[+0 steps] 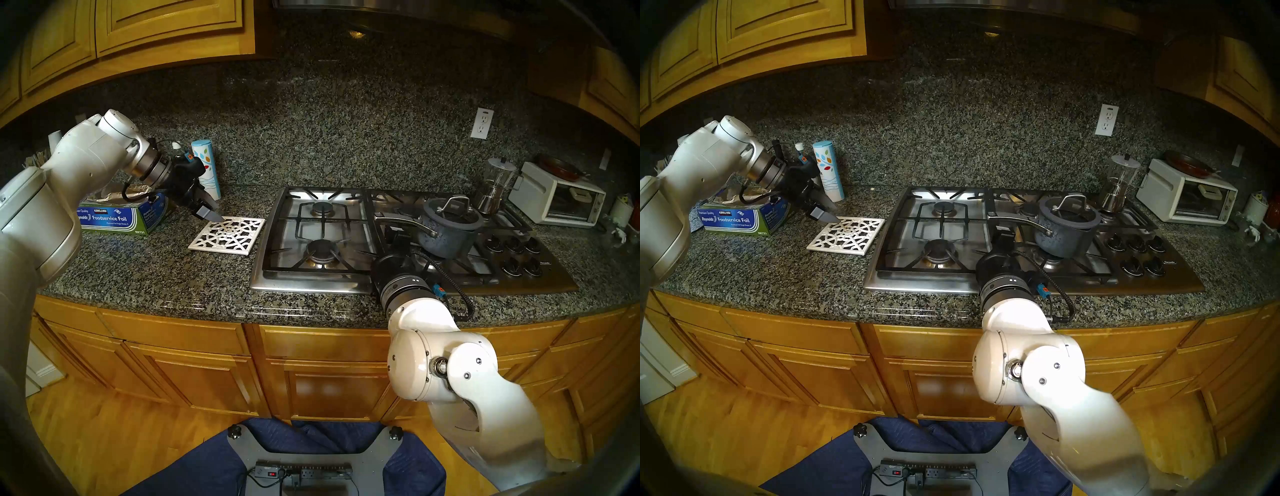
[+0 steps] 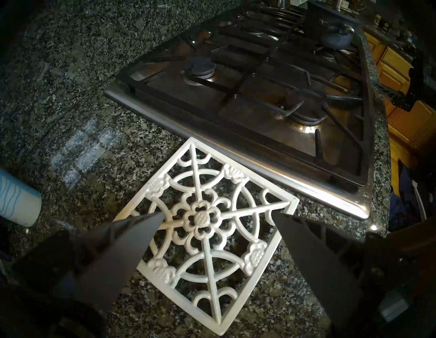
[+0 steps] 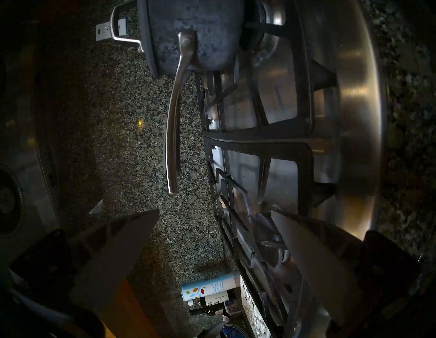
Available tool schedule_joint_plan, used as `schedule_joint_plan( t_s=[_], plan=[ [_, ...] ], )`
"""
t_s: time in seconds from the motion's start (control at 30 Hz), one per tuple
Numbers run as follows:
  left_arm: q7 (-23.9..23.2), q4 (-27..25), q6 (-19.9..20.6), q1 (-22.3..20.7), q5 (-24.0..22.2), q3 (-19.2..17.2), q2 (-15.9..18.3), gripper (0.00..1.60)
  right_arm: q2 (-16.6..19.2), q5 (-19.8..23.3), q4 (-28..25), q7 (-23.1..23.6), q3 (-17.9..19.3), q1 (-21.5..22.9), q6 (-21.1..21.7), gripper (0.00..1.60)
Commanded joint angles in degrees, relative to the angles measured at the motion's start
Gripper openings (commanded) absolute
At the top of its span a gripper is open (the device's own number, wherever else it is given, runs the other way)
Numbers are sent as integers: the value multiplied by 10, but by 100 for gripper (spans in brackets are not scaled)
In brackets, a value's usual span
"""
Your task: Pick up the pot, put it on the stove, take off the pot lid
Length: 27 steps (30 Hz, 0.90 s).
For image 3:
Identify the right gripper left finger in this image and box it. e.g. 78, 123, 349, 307
10, 210, 160, 316

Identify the wooden upper cabinet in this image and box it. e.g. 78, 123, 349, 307
100, 278, 159, 338

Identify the dark wine bottle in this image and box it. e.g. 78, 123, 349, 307
189, 305, 232, 317

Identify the small white carton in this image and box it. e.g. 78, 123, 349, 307
223, 300, 242, 322

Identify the dark bottle with white label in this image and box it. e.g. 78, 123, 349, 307
187, 291, 235, 307

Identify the white wall outlet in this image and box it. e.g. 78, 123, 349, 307
96, 19, 127, 42

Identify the dark grey saucepan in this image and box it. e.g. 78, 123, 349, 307
150, 0, 246, 197

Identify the white ornate metal trivet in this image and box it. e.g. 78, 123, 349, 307
238, 275, 271, 338

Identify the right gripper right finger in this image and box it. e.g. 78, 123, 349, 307
271, 210, 421, 327

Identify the grey pot lid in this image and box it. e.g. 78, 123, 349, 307
110, 0, 160, 79

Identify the black cast iron stove grate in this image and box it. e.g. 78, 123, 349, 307
196, 10, 338, 134
203, 135, 338, 338

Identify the blue foil sheet box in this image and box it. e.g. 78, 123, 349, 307
218, 322, 251, 338

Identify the stainless steel gas cooktop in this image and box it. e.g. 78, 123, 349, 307
196, 0, 388, 338

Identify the white canister with leaf print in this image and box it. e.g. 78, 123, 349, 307
181, 273, 241, 302

